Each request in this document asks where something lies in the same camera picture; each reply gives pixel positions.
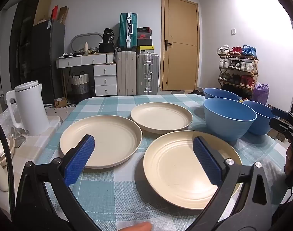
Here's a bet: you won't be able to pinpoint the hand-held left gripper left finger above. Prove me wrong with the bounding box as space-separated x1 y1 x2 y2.
15 134 95 212

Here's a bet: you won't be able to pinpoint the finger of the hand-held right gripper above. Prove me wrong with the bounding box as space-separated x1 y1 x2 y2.
271 107 291 119
269 117 291 133

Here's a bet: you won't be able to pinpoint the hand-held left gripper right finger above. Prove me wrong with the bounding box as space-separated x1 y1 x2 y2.
193 136 273 222

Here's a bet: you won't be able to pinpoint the blue bowl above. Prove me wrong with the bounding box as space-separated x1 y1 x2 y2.
243 100 280 136
203 98 257 142
203 88 242 101

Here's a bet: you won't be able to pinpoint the cream plate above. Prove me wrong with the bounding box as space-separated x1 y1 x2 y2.
143 130 243 210
130 102 193 134
59 115 143 169

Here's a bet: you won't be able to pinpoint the small white bowls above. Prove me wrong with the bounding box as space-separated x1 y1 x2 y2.
0 137 15 167

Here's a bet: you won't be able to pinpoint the person's right hand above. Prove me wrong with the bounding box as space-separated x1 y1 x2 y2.
284 146 293 182

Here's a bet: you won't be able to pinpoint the person's left hand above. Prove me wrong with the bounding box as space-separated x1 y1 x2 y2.
118 222 153 231

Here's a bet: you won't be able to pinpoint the purple bag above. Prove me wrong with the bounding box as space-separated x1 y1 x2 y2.
253 82 269 105

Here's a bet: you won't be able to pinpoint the wooden shoe rack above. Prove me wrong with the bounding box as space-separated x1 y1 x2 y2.
218 54 259 97

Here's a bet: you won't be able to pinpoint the beige dotted rug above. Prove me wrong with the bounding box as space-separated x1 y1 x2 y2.
44 102 78 116

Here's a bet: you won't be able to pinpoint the small cardboard box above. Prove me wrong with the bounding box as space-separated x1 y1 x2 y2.
54 97 67 108

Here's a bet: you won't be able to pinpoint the shoe rack with shoes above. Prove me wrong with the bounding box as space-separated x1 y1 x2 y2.
217 44 257 88

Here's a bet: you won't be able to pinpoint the metal holder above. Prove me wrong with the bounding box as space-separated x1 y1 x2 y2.
11 127 27 148

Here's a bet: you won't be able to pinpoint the white electric kettle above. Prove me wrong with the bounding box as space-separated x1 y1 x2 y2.
6 80 50 136

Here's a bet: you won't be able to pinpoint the woven laundry basket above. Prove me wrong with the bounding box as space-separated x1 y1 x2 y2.
69 71 89 95

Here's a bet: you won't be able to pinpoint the white vanity desk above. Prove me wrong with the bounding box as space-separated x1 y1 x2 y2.
56 52 117 97

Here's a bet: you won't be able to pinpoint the beige suitcase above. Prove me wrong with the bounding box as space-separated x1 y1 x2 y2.
116 50 137 96

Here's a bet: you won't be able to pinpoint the silver suitcase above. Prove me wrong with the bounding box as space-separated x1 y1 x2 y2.
136 52 159 95

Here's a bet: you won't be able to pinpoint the black refrigerator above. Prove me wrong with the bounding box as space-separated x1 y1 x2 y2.
29 19 66 104

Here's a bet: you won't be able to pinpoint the arched grey mirror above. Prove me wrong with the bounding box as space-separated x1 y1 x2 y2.
71 32 104 53

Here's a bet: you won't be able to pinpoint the wooden door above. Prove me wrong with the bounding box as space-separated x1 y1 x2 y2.
161 0 200 92

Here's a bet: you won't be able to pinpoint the black bag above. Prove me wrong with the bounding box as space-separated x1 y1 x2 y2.
99 28 116 53

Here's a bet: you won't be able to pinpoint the teal suitcase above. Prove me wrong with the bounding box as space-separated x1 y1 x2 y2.
119 13 138 51

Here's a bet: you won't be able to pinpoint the flat cardboard sheet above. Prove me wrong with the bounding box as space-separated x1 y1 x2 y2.
33 0 52 26

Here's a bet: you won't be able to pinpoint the black cable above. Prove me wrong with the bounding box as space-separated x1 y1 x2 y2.
0 113 16 205

